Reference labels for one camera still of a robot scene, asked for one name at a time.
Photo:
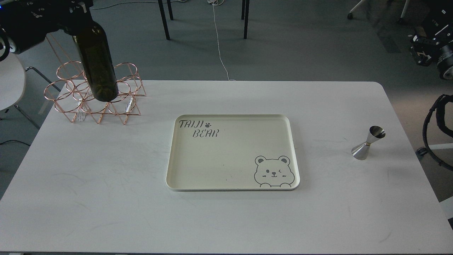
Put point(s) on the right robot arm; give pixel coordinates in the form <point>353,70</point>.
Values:
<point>432,43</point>

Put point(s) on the black equipment case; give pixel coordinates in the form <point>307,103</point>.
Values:
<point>439,10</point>

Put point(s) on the white round chair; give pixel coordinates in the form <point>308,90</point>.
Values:
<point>13,82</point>

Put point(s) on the copper wire bottle rack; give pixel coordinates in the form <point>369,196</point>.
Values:
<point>79,93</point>

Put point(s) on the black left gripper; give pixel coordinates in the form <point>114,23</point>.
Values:
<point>25,23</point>

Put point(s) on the steel double jigger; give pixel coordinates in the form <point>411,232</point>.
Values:
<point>361,151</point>

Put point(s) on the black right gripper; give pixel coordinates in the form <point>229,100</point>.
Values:
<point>427,51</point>

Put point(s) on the cream bear serving tray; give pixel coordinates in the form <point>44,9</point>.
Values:
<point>232,152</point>

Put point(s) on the dark green wine bottle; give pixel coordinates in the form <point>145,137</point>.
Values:
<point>93,49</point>

